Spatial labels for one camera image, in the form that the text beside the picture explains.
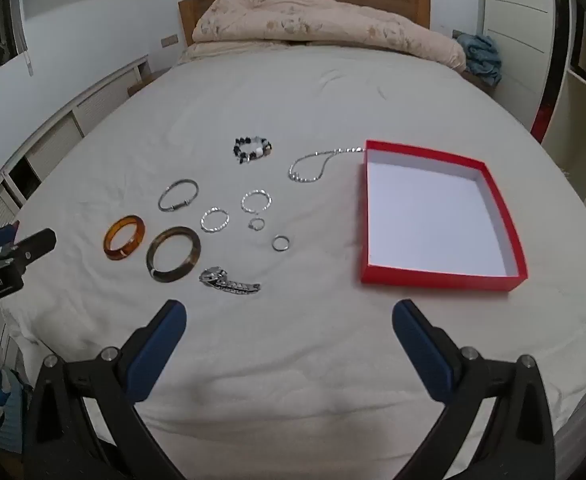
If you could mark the white low cabinet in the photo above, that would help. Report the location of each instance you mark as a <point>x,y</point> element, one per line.
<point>58,130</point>

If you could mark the wall socket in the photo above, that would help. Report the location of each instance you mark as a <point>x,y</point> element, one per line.
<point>169,40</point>

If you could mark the blue crumpled cloth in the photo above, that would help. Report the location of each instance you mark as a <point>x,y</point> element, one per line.
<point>483,57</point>

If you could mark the dark brown bangle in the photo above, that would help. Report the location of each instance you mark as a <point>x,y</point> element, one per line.
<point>153,255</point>

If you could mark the white wardrobe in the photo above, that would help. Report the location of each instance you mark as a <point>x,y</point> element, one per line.
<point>518,20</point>

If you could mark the amber translucent bangle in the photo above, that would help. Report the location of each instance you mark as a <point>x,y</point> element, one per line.
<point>110,240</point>

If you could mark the beige pillow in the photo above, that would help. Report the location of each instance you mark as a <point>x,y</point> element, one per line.
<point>323,22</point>

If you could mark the twisted silver hoop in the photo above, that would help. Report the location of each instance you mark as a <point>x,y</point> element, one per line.
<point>203,220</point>
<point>243,202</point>

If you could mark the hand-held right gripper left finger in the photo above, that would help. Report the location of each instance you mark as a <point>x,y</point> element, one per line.
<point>158,350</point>

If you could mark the red cardboard box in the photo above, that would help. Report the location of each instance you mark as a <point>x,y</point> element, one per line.
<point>433,215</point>

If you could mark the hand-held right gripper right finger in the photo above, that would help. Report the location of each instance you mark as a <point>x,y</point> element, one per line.
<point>423,355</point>

